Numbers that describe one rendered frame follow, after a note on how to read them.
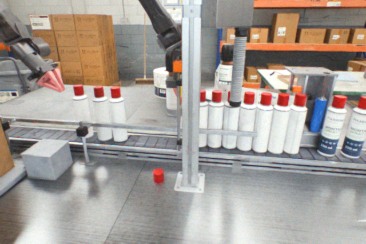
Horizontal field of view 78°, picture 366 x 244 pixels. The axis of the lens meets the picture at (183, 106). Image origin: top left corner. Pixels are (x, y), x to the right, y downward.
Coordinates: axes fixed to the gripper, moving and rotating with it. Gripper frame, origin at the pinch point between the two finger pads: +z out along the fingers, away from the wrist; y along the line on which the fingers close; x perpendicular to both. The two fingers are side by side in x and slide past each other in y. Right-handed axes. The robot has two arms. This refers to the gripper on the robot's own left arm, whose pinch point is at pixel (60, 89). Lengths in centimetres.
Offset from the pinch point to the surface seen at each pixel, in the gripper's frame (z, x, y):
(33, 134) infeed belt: 4.4, 23.8, -0.9
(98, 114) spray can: 15.3, -6.3, -3.2
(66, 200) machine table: 27.9, 4.0, -27.3
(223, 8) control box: 17, -59, -17
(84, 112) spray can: 11.6, -1.4, -1.6
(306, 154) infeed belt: 71, -54, -2
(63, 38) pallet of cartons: -120, 146, 282
